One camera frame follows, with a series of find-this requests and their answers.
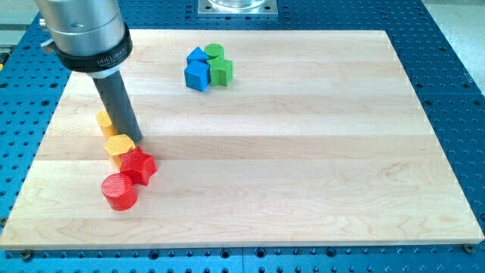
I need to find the light wooden board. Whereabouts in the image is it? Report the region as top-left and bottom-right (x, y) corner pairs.
(1, 30), (484, 249)

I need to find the blue cube block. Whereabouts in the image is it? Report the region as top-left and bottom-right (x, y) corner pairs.
(184, 61), (210, 92)

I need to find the yellow hexagon block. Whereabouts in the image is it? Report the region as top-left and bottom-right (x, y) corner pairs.
(103, 134), (136, 169)

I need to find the red cylinder block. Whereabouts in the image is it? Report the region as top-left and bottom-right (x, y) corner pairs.
(102, 173), (138, 211)

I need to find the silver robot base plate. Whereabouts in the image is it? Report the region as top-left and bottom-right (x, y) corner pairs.
(196, 0), (278, 17)

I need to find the yellow heart block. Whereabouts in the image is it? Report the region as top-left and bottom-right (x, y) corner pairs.
(95, 110), (116, 139)

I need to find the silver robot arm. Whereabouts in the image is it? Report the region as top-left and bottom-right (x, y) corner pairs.
(36, 0), (142, 143)

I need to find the red star block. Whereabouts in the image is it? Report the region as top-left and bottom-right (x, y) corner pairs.
(120, 146), (158, 186)

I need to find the blue perforated base table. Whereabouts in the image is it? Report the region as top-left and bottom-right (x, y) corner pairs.
(1, 0), (484, 272)

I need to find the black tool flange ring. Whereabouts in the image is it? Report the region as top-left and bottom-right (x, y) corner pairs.
(41, 23), (133, 78)

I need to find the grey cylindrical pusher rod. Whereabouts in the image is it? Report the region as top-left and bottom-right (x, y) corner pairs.
(93, 71), (142, 143)

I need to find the green cylinder block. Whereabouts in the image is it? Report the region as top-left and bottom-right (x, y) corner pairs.
(204, 43), (225, 59)

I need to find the green star block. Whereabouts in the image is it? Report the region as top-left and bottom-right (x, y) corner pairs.
(208, 56), (233, 86)

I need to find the blue triangle block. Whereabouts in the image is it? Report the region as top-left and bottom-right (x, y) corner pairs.
(186, 47), (209, 65)

